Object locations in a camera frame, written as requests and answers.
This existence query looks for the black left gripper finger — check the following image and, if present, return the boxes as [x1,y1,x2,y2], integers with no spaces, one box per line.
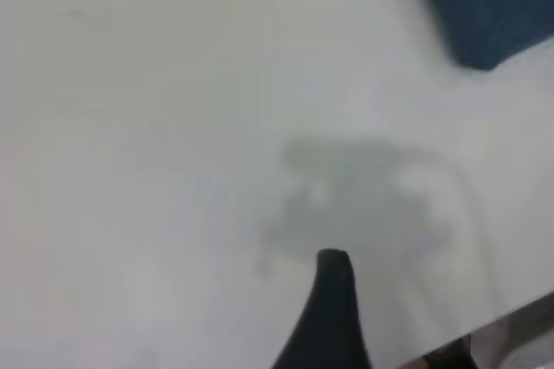
[270,249,374,369]

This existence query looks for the blue denim shorts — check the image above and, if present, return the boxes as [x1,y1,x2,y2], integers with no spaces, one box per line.
[400,0,554,72]

